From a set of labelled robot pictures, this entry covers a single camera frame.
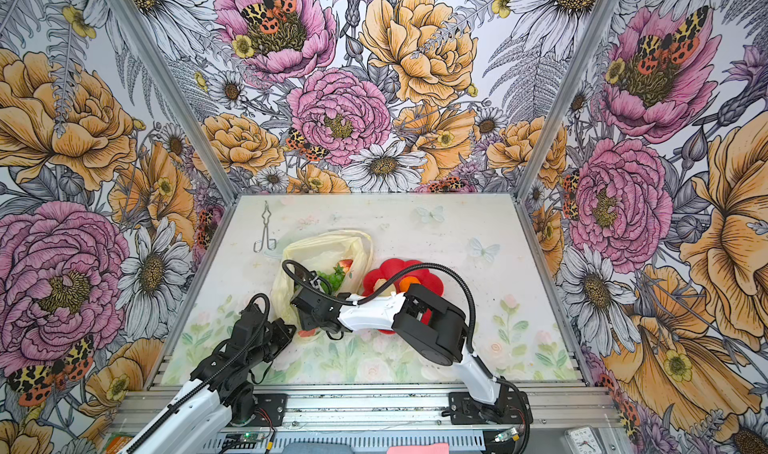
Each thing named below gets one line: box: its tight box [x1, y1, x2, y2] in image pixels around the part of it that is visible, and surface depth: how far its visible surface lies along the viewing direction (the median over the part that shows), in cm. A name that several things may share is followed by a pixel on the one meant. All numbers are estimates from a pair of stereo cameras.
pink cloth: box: [387, 443, 450, 454], surface depth 71 cm
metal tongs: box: [253, 200, 277, 253], surface depth 111 cm
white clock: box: [564, 425, 605, 454], surface depth 70 cm
